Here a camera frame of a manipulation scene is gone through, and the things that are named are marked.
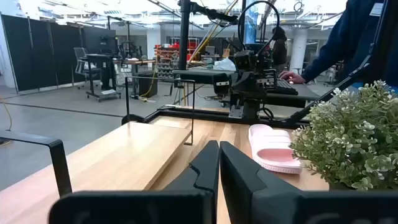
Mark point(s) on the grey office chair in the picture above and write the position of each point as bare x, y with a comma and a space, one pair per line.
81, 62

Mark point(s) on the black room divider panels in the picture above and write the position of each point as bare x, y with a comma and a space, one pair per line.
37, 53

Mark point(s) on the black standing desk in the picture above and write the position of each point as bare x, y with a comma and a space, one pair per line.
199, 76
308, 93

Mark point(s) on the black computer tower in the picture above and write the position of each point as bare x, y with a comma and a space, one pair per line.
147, 84

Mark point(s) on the black pole with boom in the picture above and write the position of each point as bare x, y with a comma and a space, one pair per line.
184, 37

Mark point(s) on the green plant in black pot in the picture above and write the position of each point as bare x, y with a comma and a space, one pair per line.
357, 140

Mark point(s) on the white name badge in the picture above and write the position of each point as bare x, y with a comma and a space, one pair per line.
377, 9

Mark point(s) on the white plastic bag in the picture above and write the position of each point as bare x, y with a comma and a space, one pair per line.
224, 64

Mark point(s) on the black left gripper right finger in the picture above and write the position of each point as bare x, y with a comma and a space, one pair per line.
264, 205

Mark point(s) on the black computer keyboard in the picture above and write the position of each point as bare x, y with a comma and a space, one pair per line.
286, 88

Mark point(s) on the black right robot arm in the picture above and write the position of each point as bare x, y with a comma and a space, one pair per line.
248, 84

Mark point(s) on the person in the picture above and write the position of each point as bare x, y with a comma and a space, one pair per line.
279, 49
342, 37

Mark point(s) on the pink rubber slide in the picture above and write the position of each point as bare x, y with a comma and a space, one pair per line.
267, 140

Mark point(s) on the wooden background table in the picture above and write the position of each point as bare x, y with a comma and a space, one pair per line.
133, 61

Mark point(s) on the black rolling monitor stand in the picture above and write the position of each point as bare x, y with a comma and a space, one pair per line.
104, 74

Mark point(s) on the red parts bin rack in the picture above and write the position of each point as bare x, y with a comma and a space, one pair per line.
166, 59

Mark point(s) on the person's hand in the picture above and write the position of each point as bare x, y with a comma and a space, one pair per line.
290, 77

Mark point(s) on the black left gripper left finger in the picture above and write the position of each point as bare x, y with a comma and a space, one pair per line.
186, 205

